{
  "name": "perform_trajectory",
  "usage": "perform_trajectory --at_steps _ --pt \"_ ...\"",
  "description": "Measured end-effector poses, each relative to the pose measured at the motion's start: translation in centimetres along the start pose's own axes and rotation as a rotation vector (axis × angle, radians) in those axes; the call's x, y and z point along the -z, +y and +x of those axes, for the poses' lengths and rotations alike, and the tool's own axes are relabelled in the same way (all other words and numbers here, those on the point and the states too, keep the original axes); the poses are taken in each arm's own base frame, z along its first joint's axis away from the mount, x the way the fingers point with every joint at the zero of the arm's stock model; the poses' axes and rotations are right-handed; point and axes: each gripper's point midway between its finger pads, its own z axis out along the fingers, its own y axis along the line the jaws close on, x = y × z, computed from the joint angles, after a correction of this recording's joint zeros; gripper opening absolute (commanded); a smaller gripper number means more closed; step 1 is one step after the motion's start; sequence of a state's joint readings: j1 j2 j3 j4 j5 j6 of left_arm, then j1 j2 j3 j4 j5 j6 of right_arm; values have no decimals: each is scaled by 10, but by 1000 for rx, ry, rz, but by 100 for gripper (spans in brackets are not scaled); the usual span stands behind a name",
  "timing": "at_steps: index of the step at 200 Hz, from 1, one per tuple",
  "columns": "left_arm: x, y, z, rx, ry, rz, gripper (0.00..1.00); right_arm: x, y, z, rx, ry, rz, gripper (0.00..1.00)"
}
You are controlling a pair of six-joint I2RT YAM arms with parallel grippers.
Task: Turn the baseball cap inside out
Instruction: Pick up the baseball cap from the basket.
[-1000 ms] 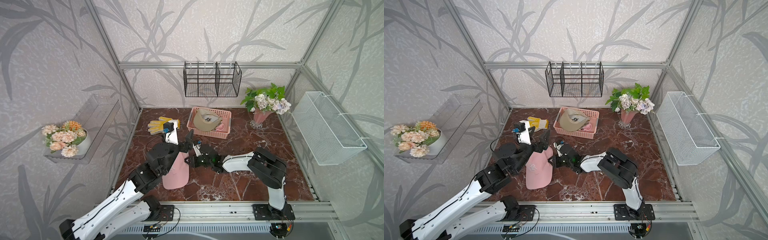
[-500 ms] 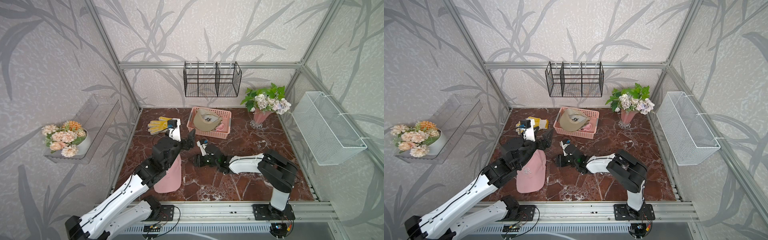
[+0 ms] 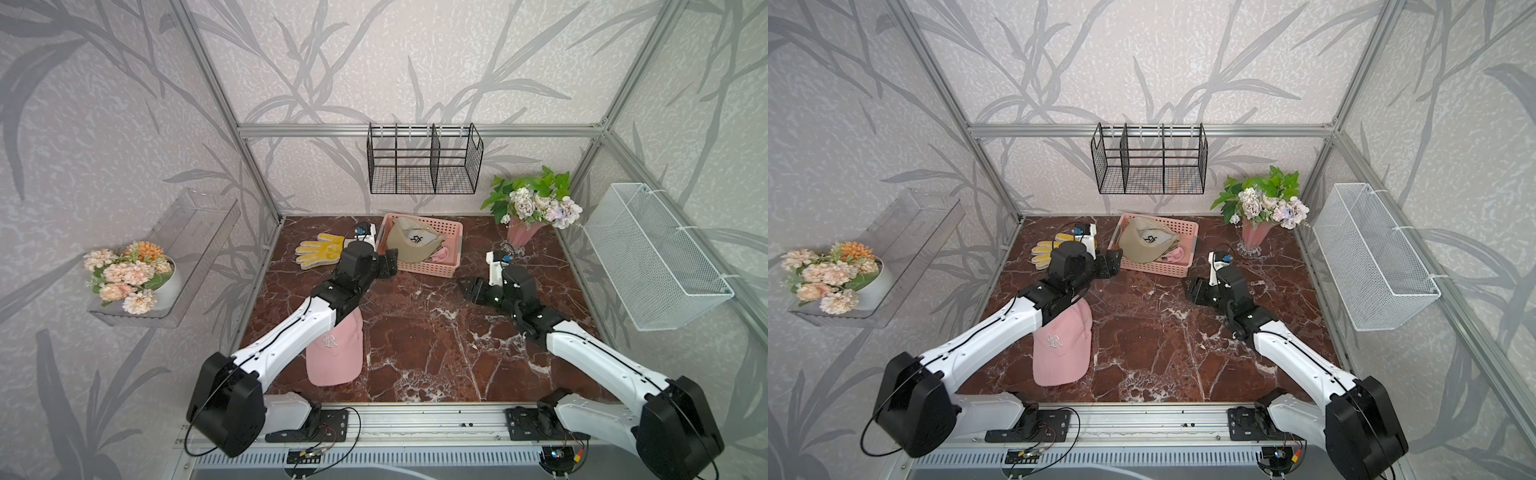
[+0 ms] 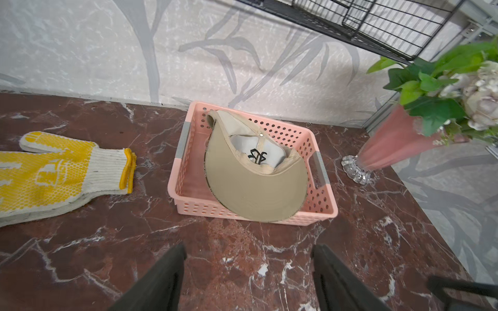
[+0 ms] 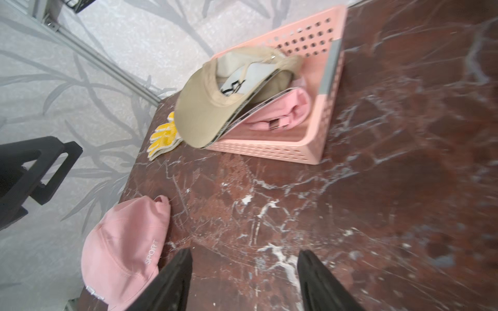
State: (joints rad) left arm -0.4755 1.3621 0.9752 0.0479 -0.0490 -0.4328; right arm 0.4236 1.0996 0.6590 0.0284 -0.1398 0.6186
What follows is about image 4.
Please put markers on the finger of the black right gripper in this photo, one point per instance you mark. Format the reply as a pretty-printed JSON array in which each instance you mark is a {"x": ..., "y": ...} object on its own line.
[{"x": 438, "y": 285}]

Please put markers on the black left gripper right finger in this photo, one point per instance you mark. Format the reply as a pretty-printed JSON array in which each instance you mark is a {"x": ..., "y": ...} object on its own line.
[{"x": 337, "y": 287}]

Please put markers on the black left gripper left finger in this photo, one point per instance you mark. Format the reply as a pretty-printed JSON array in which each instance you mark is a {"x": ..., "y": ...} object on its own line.
[{"x": 160, "y": 288}]

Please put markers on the beige baseball cap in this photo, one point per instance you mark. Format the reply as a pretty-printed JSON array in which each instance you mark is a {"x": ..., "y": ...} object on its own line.
[{"x": 251, "y": 174}]

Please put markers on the pink perforated plastic basket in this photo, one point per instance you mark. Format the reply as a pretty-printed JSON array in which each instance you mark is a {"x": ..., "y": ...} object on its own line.
[{"x": 188, "y": 186}]

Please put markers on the pink glass vase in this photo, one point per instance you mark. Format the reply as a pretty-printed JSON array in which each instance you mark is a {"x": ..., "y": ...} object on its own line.
[{"x": 401, "y": 136}]

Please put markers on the yellow white work glove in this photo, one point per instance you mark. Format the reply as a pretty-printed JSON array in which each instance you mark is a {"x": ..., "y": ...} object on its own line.
[{"x": 53, "y": 175}]

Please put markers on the artificial flower bouquet green leaves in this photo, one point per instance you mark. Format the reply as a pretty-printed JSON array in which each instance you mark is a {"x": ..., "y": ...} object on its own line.
[{"x": 447, "y": 89}]

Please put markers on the black wire wall basket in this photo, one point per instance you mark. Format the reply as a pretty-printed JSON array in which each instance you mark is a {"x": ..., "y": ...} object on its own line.
[{"x": 396, "y": 29}]

